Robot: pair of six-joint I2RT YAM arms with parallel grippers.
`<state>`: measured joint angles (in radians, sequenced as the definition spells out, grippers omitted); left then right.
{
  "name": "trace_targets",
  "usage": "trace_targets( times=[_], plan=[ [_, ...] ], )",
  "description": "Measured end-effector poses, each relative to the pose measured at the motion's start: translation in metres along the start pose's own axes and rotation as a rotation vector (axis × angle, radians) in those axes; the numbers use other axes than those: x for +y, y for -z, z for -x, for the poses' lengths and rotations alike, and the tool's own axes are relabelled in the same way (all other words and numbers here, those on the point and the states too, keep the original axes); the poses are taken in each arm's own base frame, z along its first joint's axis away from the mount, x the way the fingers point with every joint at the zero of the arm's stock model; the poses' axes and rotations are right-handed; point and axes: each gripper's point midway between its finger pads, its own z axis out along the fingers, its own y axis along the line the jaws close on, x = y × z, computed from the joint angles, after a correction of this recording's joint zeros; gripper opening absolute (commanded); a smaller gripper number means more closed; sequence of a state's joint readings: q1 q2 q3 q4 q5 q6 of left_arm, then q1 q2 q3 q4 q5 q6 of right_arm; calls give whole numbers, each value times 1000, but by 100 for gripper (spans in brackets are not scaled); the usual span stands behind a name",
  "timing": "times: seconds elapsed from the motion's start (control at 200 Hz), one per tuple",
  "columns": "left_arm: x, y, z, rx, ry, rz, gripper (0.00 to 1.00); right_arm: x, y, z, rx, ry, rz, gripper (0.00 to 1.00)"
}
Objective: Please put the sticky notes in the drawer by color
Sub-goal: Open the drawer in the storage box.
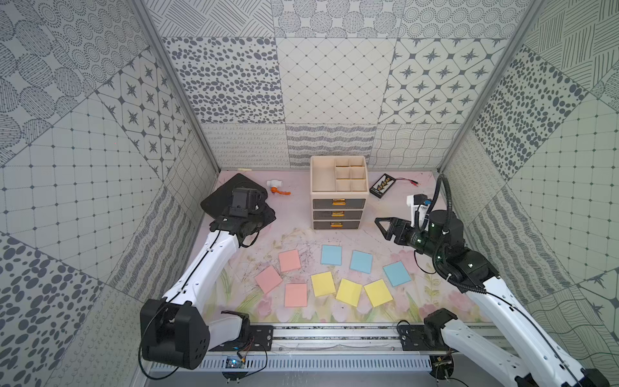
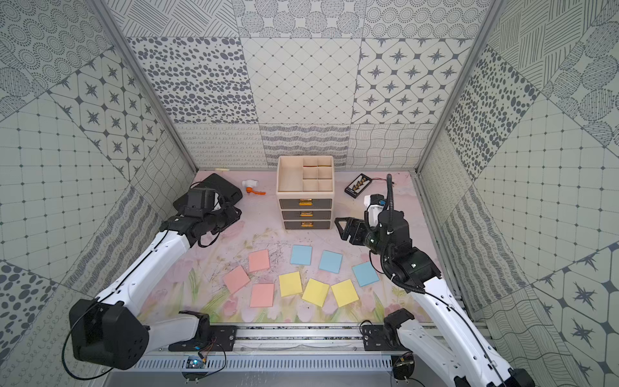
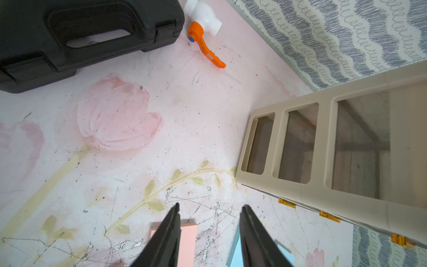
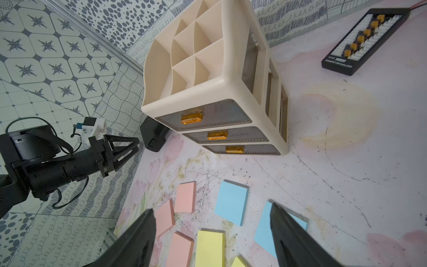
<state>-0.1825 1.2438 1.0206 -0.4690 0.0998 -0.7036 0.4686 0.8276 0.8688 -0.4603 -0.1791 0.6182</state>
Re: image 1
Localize yellow sticky note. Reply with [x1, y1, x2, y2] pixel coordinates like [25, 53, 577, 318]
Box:
[364, 280, 393, 307]
[310, 271, 336, 298]
[336, 279, 363, 307]

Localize beige drawer organizer cabinet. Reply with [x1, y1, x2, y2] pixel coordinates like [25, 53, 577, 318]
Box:
[310, 156, 369, 229]

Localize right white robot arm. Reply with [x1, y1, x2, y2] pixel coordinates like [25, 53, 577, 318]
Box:
[375, 210, 609, 386]

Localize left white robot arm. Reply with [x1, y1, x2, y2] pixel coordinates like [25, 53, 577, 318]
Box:
[138, 206, 276, 369]

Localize blue sticky note middle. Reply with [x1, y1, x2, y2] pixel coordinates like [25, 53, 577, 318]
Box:
[350, 250, 373, 274]

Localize blue sticky note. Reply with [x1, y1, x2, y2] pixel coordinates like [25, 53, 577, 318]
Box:
[383, 261, 411, 287]
[350, 250, 373, 274]
[321, 245, 343, 266]

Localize blue sticky note right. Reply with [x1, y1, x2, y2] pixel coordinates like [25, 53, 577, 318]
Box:
[383, 261, 411, 287]

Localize pink sticky note upper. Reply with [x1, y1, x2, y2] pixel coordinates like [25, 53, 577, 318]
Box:
[278, 250, 301, 273]

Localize pink sticky note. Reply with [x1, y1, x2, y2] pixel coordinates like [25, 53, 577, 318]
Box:
[285, 283, 308, 308]
[255, 265, 282, 294]
[278, 250, 301, 273]

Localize blue sticky note left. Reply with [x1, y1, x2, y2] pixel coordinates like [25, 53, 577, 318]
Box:
[321, 245, 343, 266]

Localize pink sticky note left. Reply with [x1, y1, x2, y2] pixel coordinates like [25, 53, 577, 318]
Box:
[255, 265, 282, 294]

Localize pink sticky note lower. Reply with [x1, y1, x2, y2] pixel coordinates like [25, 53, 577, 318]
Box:
[285, 283, 308, 308]

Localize black flat case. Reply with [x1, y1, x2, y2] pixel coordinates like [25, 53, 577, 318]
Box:
[200, 174, 268, 219]

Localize small green circuit board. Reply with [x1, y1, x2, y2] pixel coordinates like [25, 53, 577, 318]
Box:
[224, 356, 245, 370]

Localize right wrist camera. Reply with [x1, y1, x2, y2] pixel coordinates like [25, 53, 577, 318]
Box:
[406, 193, 432, 230]

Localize black battery holder with wires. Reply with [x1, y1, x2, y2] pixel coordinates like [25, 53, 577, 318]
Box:
[369, 174, 419, 198]

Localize white valve orange handle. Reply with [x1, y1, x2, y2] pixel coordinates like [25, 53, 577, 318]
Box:
[267, 179, 291, 196]

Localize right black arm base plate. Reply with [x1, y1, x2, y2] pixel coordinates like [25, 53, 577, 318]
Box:
[396, 323, 448, 352]

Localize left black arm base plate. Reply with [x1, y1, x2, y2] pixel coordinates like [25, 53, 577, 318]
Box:
[210, 325, 274, 352]

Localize aluminium mounting rail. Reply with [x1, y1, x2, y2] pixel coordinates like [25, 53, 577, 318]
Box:
[202, 322, 514, 356]

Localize white slotted cable duct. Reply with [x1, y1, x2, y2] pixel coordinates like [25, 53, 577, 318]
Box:
[149, 355, 434, 373]

